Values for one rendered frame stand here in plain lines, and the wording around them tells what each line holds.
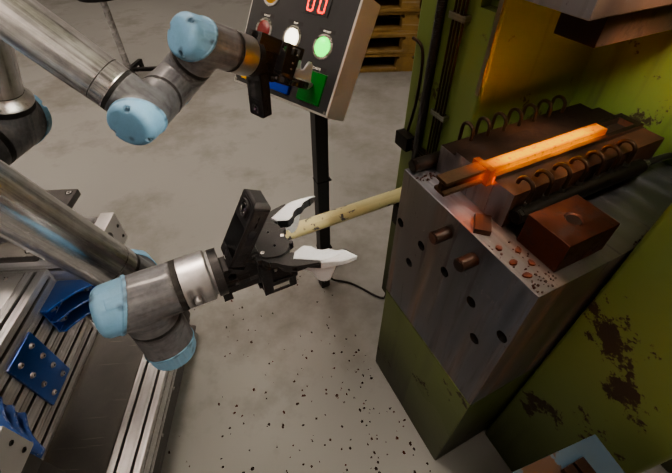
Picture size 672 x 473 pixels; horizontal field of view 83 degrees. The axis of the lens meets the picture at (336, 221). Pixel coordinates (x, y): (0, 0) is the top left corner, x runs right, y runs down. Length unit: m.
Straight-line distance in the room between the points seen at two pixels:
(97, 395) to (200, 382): 0.34
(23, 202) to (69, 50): 0.24
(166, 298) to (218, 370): 1.08
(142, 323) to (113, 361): 0.96
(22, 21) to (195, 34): 0.22
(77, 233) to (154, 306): 0.15
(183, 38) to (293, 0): 0.43
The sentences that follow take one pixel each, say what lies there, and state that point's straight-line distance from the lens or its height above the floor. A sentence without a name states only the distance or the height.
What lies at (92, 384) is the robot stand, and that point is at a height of 0.21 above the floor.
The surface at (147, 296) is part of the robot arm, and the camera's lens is 0.56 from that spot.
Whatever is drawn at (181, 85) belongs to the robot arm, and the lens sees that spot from 0.75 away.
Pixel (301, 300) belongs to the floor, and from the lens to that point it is 1.72.
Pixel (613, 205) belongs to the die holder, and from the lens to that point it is 0.94.
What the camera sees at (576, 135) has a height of 1.01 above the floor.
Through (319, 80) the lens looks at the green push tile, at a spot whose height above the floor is 1.03.
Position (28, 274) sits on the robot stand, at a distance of 1.12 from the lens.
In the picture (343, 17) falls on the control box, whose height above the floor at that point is 1.15.
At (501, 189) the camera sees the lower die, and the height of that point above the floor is 0.99.
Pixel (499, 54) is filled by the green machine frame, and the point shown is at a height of 1.12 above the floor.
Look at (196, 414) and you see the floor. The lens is 1.58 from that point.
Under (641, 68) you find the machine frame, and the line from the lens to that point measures 1.13.
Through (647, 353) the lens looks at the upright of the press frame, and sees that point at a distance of 0.91.
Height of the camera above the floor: 1.42
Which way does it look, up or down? 44 degrees down
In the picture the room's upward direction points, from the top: straight up
